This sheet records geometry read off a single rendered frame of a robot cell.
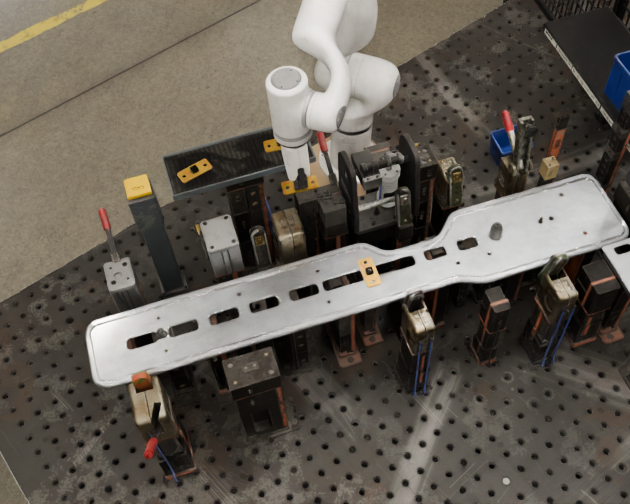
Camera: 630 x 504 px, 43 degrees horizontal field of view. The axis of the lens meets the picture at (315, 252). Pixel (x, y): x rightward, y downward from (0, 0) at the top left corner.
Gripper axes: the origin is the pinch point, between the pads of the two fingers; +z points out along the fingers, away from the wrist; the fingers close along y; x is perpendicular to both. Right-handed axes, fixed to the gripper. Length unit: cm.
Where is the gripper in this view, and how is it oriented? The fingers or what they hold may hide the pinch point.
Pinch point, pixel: (299, 178)
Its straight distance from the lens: 186.2
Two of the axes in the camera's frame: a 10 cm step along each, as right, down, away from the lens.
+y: 2.2, 8.1, -5.5
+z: 0.7, 5.5, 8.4
